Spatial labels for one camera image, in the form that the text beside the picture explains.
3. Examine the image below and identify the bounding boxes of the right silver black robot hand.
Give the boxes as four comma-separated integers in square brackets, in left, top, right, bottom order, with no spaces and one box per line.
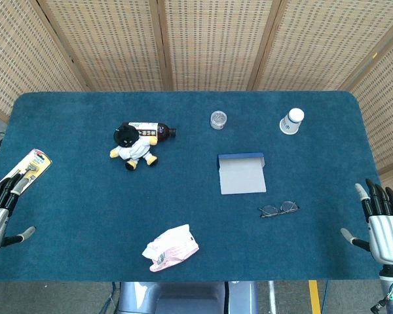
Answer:
[340,178,393,266]

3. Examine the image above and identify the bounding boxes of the black eyeglasses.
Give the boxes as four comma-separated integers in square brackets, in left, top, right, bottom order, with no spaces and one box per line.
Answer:
[257,200,301,219]

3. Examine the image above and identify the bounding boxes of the upturned white paper cup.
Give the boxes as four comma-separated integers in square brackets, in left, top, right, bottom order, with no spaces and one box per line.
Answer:
[279,108,305,135]

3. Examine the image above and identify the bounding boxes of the yellow razor blister pack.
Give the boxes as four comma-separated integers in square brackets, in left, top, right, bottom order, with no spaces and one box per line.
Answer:
[0,148,53,197]

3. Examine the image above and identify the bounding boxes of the blue carpet table mat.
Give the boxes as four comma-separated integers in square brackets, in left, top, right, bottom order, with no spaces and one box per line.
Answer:
[0,90,393,283]

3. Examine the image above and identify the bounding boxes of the yellow floor tape strip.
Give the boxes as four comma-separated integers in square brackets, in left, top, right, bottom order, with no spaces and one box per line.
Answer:
[308,279,322,314]

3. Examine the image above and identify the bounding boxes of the black plush doll white coat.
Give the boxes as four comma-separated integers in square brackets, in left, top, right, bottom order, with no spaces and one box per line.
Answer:
[109,122,159,171]

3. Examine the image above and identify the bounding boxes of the open blue white box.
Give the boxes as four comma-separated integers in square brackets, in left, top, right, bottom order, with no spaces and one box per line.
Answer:
[217,151,267,196]

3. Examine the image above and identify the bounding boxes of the pink white plastic package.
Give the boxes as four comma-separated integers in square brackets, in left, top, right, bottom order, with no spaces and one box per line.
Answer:
[141,224,200,273]

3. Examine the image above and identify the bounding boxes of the brown tea bottle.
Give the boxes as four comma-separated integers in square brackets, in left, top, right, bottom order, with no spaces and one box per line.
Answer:
[127,121,178,145]

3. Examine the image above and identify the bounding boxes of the grey-blue robot torso base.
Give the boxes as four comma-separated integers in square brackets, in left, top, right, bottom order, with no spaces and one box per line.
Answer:
[117,280,259,314]

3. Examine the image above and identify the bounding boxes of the small clear glass jar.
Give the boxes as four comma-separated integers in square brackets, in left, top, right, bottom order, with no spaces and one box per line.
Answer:
[210,111,228,130]

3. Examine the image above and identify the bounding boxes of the woven bamboo folding screen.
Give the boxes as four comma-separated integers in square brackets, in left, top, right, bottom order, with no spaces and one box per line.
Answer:
[0,0,393,210]

